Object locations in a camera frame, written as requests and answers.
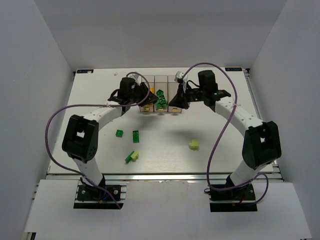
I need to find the left clear container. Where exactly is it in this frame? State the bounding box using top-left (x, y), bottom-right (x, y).
top-left (139, 75), bottom-right (155, 113)

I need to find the green lego plate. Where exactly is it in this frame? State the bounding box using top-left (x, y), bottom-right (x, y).
top-left (124, 151), bottom-right (135, 164)

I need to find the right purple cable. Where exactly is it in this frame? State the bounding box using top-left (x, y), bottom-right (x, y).
top-left (181, 62), bottom-right (270, 205)

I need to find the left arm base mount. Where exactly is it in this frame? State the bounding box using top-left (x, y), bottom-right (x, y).
top-left (73, 181), bottom-right (128, 210)

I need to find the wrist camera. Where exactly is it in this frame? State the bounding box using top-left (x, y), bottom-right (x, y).
top-left (126, 72), bottom-right (141, 85)
top-left (174, 71), bottom-right (187, 92)

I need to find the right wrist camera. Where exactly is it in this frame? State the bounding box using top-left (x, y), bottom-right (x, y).
top-left (174, 71), bottom-right (187, 92)

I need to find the green long lego brick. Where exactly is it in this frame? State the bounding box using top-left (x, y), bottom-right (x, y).
top-left (132, 130), bottom-right (140, 143)

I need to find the purple cable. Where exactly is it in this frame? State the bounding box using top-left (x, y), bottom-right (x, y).
top-left (181, 62), bottom-right (270, 205)
top-left (47, 72), bottom-right (152, 210)

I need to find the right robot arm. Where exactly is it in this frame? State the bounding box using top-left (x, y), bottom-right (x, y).
top-left (169, 70), bottom-right (282, 190)

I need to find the right blue label sticker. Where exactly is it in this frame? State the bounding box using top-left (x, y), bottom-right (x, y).
top-left (225, 67), bottom-right (243, 72)

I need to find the clear container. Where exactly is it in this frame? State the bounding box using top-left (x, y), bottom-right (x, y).
top-left (154, 75), bottom-right (168, 113)
top-left (168, 75), bottom-right (182, 114)
top-left (139, 75), bottom-right (155, 113)

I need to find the green 2x3 lego brick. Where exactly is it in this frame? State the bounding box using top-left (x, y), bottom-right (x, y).
top-left (158, 94), bottom-right (168, 105)

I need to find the left blue label sticker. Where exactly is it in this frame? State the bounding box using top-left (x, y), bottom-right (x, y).
top-left (76, 69), bottom-right (94, 74)

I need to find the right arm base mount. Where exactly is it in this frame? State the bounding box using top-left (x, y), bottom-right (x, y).
top-left (205, 184), bottom-right (258, 213)

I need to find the right clear container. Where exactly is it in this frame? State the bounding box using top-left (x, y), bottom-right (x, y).
top-left (168, 75), bottom-right (182, 114)

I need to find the middle clear container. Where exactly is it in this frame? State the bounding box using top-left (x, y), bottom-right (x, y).
top-left (154, 75), bottom-right (168, 113)

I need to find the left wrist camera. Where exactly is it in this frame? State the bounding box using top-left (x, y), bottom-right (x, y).
top-left (126, 72), bottom-right (141, 85)

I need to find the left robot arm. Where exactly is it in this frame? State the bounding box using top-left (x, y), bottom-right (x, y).
top-left (62, 73), bottom-right (158, 188)

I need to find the light green sloped lego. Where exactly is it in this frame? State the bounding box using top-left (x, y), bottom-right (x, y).
top-left (188, 139), bottom-right (200, 151)

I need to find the green sloped lego brick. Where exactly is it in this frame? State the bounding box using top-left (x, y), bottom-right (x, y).
top-left (156, 89), bottom-right (164, 96)

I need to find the blue label sticker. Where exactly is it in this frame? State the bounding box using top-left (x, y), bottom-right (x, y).
top-left (76, 69), bottom-right (94, 74)
top-left (225, 67), bottom-right (243, 72)

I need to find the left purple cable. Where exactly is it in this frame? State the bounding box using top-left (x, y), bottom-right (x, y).
top-left (47, 72), bottom-right (152, 210)

